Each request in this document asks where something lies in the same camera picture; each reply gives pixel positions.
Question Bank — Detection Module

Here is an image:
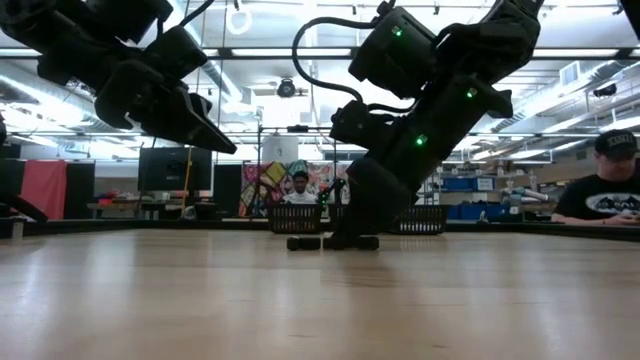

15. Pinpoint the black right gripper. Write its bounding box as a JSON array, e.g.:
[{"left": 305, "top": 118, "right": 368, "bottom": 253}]
[{"left": 329, "top": 74, "right": 514, "bottom": 242}]

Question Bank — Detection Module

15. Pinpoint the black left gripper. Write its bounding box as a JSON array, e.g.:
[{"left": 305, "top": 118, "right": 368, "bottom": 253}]
[{"left": 94, "top": 59, "right": 237, "bottom": 155}]

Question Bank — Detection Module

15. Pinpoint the black monitor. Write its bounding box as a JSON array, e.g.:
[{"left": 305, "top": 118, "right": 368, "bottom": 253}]
[{"left": 137, "top": 146, "right": 214, "bottom": 192}]

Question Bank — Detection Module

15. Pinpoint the yellow pole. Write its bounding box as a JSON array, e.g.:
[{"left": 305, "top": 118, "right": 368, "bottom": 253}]
[{"left": 180, "top": 149, "right": 194, "bottom": 216}]

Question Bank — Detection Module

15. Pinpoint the person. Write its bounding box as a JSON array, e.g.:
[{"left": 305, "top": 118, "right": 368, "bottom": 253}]
[
  {"left": 282, "top": 170, "right": 319, "bottom": 206},
  {"left": 549, "top": 128, "right": 640, "bottom": 227}
]

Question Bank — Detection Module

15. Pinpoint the black partition panel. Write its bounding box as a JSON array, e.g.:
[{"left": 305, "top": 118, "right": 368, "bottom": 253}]
[
  {"left": 64, "top": 160, "right": 96, "bottom": 221},
  {"left": 213, "top": 163, "right": 244, "bottom": 219}
]

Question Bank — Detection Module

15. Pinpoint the colourful patchwork banner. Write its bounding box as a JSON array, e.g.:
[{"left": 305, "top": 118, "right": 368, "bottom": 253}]
[{"left": 239, "top": 159, "right": 351, "bottom": 219}]

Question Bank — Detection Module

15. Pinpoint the white cylindrical container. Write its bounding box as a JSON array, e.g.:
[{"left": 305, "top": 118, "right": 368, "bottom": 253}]
[{"left": 261, "top": 133, "right": 300, "bottom": 164}]

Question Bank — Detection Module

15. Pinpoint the blue storage bin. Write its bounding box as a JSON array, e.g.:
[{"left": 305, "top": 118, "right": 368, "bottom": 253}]
[
  {"left": 442, "top": 177, "right": 496, "bottom": 192},
  {"left": 447, "top": 202, "right": 511, "bottom": 222}
]

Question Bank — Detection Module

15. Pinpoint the red fabric panel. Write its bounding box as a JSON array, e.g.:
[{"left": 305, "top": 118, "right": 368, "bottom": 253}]
[{"left": 19, "top": 159, "right": 69, "bottom": 221}]

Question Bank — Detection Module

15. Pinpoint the black object red trim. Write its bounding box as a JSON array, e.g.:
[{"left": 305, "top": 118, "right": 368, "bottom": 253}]
[{"left": 0, "top": 192, "right": 49, "bottom": 224}]

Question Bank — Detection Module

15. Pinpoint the black baseball cap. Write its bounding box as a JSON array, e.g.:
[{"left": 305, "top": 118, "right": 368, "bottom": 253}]
[{"left": 593, "top": 128, "right": 640, "bottom": 157}]

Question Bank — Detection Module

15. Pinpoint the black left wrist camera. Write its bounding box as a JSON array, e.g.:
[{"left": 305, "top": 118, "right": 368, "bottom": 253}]
[{"left": 144, "top": 25, "right": 209, "bottom": 81}]

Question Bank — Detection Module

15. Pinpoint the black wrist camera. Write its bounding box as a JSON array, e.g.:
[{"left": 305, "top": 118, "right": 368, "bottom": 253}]
[
  {"left": 144, "top": 25, "right": 209, "bottom": 81},
  {"left": 329, "top": 99, "right": 399, "bottom": 151}
]

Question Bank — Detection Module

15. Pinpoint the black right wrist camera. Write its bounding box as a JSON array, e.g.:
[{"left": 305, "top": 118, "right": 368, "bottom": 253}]
[{"left": 329, "top": 99, "right": 399, "bottom": 151}]

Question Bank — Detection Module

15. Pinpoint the white hanging ring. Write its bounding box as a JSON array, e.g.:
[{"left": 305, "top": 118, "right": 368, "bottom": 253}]
[{"left": 225, "top": 4, "right": 253, "bottom": 36}]

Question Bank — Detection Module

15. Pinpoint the black hanging camera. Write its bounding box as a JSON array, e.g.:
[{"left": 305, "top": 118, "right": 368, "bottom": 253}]
[{"left": 276, "top": 77, "right": 297, "bottom": 100}]

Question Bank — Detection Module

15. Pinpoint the black left camera cable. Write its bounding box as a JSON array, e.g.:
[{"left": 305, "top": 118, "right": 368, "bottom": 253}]
[{"left": 177, "top": 0, "right": 217, "bottom": 29}]

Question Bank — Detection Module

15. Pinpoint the black camera cable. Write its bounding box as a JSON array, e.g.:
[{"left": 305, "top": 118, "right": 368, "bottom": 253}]
[
  {"left": 177, "top": 0, "right": 217, "bottom": 29},
  {"left": 291, "top": 16, "right": 386, "bottom": 104}
]

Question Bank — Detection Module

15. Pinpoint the black stand frame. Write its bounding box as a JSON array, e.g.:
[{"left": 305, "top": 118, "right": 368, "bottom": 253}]
[{"left": 257, "top": 124, "right": 339, "bottom": 219}]

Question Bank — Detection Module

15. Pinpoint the black overhead frame beam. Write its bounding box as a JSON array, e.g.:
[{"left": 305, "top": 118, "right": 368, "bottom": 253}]
[{"left": 199, "top": 46, "right": 640, "bottom": 60}]

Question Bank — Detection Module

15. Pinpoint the black metal table frame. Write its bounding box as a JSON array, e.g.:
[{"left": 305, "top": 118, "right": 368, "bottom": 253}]
[{"left": 0, "top": 215, "right": 640, "bottom": 244}]

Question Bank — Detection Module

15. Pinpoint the black right camera cable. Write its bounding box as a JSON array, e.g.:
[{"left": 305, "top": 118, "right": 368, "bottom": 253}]
[{"left": 291, "top": 16, "right": 386, "bottom": 104}]

